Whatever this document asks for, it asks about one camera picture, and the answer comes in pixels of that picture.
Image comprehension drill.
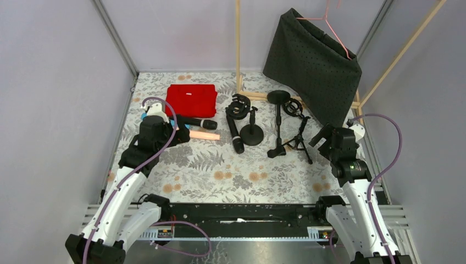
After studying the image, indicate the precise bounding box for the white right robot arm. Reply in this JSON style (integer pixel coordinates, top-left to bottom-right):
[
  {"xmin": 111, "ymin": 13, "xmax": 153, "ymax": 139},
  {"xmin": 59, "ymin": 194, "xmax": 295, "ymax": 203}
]
[{"xmin": 309, "ymin": 124, "xmax": 412, "ymax": 263}]

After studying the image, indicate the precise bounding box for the black tripod shock mount stand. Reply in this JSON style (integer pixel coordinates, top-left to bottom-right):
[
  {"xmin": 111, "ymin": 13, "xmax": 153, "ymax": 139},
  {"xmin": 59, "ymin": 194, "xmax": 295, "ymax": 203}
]
[{"xmin": 282, "ymin": 98, "xmax": 313, "ymax": 164}]

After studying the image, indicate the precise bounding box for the black round base stand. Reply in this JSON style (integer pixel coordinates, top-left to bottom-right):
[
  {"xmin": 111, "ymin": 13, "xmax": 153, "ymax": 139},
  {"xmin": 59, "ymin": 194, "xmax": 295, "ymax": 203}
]
[{"xmin": 240, "ymin": 106, "xmax": 264, "ymax": 146}]

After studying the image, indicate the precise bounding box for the black microphone white ring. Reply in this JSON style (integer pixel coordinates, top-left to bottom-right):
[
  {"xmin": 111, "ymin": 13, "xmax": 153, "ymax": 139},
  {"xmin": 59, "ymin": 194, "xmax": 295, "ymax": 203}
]
[{"xmin": 174, "ymin": 115, "xmax": 218, "ymax": 131}]

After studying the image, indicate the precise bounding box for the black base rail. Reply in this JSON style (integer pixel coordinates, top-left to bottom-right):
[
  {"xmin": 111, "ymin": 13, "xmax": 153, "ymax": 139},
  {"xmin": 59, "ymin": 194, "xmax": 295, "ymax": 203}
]
[{"xmin": 136, "ymin": 194, "xmax": 332, "ymax": 245}]

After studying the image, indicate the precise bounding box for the red folded cloth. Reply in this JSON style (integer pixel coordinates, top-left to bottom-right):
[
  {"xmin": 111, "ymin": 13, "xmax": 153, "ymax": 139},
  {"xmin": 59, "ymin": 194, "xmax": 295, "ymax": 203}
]
[{"xmin": 165, "ymin": 84, "xmax": 218, "ymax": 118}]

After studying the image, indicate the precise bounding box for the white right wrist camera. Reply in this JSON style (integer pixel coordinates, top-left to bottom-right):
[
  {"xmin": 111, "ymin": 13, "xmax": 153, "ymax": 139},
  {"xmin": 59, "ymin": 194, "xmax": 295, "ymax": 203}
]
[{"xmin": 346, "ymin": 123, "xmax": 366, "ymax": 142}]

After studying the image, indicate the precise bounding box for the dark grey dotted cloth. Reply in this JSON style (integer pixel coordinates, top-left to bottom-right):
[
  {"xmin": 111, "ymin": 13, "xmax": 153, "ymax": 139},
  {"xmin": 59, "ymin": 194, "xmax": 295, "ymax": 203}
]
[{"xmin": 263, "ymin": 8, "xmax": 362, "ymax": 127}]

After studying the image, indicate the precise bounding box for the black handheld microphone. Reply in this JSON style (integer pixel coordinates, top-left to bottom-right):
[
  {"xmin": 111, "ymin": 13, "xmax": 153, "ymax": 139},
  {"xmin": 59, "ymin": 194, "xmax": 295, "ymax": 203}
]
[{"xmin": 225, "ymin": 111, "xmax": 245, "ymax": 154}]

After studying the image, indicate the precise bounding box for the black clip microphone stand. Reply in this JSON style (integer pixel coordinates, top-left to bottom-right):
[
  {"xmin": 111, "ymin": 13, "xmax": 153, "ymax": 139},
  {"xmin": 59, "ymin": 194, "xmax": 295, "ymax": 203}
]
[{"xmin": 267, "ymin": 90, "xmax": 291, "ymax": 158}]

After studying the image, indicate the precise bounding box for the pink wire hanger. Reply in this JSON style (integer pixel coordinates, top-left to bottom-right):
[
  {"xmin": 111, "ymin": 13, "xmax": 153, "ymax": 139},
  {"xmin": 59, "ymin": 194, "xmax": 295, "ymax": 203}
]
[{"xmin": 297, "ymin": 0, "xmax": 352, "ymax": 60}]

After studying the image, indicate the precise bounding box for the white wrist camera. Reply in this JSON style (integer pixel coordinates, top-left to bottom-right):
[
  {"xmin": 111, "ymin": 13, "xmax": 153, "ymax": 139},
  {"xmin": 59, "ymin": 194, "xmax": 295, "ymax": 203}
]
[
  {"xmin": 346, "ymin": 123, "xmax": 366, "ymax": 142},
  {"xmin": 141, "ymin": 103, "xmax": 170, "ymax": 123}
]

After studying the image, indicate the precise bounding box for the wooden rack frame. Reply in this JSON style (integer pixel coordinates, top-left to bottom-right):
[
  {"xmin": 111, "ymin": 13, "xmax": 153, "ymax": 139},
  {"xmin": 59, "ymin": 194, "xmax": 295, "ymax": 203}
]
[{"xmin": 235, "ymin": 0, "xmax": 446, "ymax": 115}]

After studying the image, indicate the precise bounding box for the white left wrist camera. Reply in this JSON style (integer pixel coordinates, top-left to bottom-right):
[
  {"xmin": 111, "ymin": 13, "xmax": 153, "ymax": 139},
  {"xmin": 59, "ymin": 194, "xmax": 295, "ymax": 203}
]
[{"xmin": 141, "ymin": 103, "xmax": 170, "ymax": 123}]

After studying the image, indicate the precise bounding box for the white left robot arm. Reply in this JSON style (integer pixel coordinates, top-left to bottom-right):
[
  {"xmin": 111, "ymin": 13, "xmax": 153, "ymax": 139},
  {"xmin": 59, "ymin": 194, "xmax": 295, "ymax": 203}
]
[{"xmin": 65, "ymin": 114, "xmax": 190, "ymax": 263}]

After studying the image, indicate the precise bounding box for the blue microphone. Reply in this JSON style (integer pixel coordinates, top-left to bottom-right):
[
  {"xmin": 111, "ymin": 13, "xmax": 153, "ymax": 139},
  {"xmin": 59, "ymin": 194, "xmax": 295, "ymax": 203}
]
[{"xmin": 141, "ymin": 113, "xmax": 191, "ymax": 129}]

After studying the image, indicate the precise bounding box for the peach pink microphone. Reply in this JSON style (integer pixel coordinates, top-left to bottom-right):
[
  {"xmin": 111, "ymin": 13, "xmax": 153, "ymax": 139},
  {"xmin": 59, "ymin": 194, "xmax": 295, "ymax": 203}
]
[{"xmin": 190, "ymin": 130, "xmax": 220, "ymax": 141}]

